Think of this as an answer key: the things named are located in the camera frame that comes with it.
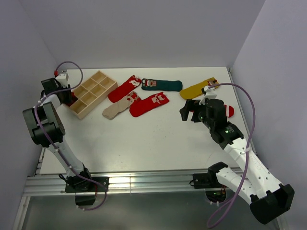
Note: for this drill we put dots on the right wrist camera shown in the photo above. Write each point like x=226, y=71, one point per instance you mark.
x=209, y=93

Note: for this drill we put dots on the red sock centre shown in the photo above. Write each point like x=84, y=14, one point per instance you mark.
x=143, y=106

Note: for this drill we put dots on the aluminium front rail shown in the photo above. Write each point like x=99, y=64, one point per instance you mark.
x=119, y=183

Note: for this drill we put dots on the dark green sock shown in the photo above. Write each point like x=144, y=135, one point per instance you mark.
x=161, y=85

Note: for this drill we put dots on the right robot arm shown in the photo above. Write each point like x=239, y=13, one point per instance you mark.
x=267, y=197

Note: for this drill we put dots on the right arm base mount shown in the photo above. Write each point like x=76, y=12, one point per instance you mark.
x=214, y=191

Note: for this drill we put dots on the beige sock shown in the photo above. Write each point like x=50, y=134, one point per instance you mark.
x=120, y=106

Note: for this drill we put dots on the wooden compartment tray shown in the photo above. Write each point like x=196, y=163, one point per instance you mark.
x=91, y=93

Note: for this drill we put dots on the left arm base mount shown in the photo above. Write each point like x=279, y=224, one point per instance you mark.
x=86, y=190

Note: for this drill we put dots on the yellow sock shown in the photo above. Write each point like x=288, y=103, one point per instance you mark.
x=196, y=90

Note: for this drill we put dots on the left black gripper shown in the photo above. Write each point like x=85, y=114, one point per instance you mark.
x=69, y=98

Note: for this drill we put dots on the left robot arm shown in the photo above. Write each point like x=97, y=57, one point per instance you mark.
x=47, y=130

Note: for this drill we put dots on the red sock upper left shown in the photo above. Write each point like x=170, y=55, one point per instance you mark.
x=124, y=89

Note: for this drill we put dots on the red white striped sock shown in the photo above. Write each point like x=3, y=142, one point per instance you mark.
x=229, y=110

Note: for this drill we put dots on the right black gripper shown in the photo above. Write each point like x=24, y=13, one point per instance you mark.
x=191, y=104

